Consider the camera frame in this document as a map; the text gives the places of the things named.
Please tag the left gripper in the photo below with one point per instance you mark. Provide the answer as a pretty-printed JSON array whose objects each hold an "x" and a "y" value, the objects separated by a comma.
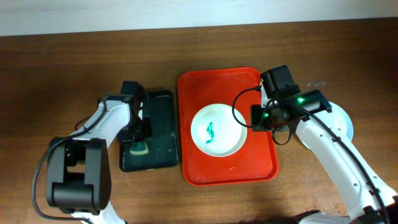
[{"x": 127, "y": 137}]

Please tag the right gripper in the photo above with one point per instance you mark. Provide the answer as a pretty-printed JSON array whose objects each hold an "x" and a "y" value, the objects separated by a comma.
[{"x": 257, "y": 121}]

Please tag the green yellow sponge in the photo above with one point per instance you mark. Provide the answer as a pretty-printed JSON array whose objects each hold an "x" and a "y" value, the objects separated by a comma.
[{"x": 139, "y": 148}]

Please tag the light blue plate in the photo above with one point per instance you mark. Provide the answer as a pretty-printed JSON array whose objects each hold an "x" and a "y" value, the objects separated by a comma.
[{"x": 321, "y": 134}]

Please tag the white plate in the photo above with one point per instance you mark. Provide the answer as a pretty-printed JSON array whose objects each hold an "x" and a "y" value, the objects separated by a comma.
[{"x": 218, "y": 130}]

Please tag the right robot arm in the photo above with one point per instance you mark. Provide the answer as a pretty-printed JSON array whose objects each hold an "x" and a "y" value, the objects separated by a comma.
[{"x": 368, "y": 199}]

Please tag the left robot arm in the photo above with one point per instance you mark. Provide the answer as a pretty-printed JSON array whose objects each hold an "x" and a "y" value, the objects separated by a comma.
[{"x": 78, "y": 173}]

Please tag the black plastic tray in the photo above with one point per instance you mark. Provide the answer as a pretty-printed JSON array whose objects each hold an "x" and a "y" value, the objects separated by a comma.
[{"x": 162, "y": 144}]

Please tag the red plastic tray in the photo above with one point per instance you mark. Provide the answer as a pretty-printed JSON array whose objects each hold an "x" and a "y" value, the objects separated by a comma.
[{"x": 256, "y": 161}]

